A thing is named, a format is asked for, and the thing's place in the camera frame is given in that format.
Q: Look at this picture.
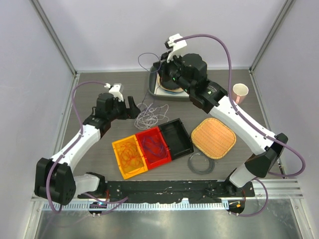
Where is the woven orange basket tray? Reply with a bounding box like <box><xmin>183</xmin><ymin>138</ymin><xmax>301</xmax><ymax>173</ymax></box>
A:
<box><xmin>191</xmin><ymin>118</ymin><xmax>237</xmax><ymax>160</ymax></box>

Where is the yellow plastic bin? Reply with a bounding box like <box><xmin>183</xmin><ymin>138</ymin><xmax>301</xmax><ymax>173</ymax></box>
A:
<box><xmin>112</xmin><ymin>135</ymin><xmax>148</xmax><ymax>180</ymax></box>

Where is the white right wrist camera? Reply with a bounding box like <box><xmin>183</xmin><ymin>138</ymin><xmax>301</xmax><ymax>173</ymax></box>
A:
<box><xmin>164</xmin><ymin>33</ymin><xmax>187</xmax><ymax>63</ymax></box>

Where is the orange cable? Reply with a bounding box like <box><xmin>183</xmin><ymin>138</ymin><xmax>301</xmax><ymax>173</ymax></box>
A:
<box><xmin>117</xmin><ymin>141</ymin><xmax>148</xmax><ymax>174</ymax></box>

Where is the purple cable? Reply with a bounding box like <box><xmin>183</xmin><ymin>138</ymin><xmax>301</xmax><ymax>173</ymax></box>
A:
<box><xmin>138</xmin><ymin>52</ymin><xmax>167</xmax><ymax>160</ymax></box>

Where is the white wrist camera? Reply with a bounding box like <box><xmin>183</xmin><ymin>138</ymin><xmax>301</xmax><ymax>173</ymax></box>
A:
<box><xmin>164</xmin><ymin>33</ymin><xmax>187</xmax><ymax>63</ymax></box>
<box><xmin>104</xmin><ymin>83</ymin><xmax>124</xmax><ymax>102</ymax></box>

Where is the black plastic bin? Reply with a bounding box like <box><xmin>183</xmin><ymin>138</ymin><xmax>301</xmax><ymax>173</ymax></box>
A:
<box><xmin>158</xmin><ymin>118</ymin><xmax>194</xmax><ymax>160</ymax></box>

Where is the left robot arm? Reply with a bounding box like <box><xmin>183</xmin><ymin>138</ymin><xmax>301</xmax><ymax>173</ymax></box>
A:
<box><xmin>34</xmin><ymin>93</ymin><xmax>141</xmax><ymax>206</ymax></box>

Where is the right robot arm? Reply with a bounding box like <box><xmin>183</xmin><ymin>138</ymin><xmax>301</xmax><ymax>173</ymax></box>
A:
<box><xmin>153</xmin><ymin>53</ymin><xmax>288</xmax><ymax>197</ymax></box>

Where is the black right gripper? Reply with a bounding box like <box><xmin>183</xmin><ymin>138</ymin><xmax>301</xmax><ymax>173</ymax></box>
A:
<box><xmin>155</xmin><ymin>50</ymin><xmax>195</xmax><ymax>95</ymax></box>

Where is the white paper sheet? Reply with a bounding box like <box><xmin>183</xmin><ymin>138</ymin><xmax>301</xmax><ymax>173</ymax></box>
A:
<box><xmin>154</xmin><ymin>83</ymin><xmax>188</xmax><ymax>98</ymax></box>

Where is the white cable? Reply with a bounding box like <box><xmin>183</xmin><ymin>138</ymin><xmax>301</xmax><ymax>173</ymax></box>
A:
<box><xmin>134</xmin><ymin>101</ymin><xmax>170</xmax><ymax>130</ymax></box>

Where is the dark green tray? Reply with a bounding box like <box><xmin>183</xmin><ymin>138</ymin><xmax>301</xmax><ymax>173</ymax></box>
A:
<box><xmin>149</xmin><ymin>66</ymin><xmax>189</xmax><ymax>102</ymax></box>

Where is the red plastic bin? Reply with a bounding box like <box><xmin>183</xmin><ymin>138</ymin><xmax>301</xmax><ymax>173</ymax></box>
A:
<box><xmin>135</xmin><ymin>126</ymin><xmax>172</xmax><ymax>170</ymax></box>

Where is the blue plate under plate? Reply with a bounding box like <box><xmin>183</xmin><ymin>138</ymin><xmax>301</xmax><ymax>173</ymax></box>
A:
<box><xmin>163</xmin><ymin>90</ymin><xmax>183</xmax><ymax>95</ymax></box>

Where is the pink mug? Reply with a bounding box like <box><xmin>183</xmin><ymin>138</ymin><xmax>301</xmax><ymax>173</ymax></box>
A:
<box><xmin>231</xmin><ymin>83</ymin><xmax>249</xmax><ymax>104</ymax></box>

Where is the aluminium frame post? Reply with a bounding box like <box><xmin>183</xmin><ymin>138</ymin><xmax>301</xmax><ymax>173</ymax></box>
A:
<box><xmin>249</xmin><ymin>0</ymin><xmax>297</xmax><ymax>74</ymax></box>
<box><xmin>29</xmin><ymin>0</ymin><xmax>80</xmax><ymax>80</ymax></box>

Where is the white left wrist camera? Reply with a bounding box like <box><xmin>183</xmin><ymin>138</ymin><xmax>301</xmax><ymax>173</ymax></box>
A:
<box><xmin>104</xmin><ymin>83</ymin><xmax>124</xmax><ymax>102</ymax></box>

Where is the aluminium front rail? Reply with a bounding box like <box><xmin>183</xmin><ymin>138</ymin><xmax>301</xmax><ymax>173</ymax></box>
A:
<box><xmin>31</xmin><ymin>180</ymin><xmax>305</xmax><ymax>212</ymax></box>

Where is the purple left arm hose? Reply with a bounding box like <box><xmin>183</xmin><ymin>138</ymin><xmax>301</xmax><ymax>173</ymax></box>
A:
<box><xmin>46</xmin><ymin>81</ymin><xmax>129</xmax><ymax>214</ymax></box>

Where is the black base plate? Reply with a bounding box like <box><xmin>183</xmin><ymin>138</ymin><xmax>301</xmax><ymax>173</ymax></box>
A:
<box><xmin>94</xmin><ymin>180</ymin><xmax>255</xmax><ymax>204</ymax></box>

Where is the grey coiled cable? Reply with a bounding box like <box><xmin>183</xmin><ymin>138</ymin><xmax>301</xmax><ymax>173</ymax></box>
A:
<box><xmin>187</xmin><ymin>152</ymin><xmax>216</xmax><ymax>175</ymax></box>

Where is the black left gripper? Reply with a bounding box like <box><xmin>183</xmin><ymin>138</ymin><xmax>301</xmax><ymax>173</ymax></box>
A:
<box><xmin>108</xmin><ymin>96</ymin><xmax>139</xmax><ymax>121</ymax></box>

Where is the tan rimmed black plate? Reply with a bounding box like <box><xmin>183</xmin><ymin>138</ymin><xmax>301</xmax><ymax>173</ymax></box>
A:
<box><xmin>157</xmin><ymin>75</ymin><xmax>183</xmax><ymax>92</ymax></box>

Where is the aluminium frame post right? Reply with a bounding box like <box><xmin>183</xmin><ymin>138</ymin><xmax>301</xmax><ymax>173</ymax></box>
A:
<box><xmin>249</xmin><ymin>0</ymin><xmax>297</xmax><ymax>74</ymax></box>

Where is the aluminium frame post left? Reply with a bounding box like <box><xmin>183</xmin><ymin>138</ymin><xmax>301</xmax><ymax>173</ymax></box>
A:
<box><xmin>29</xmin><ymin>0</ymin><xmax>80</xmax><ymax>80</ymax></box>

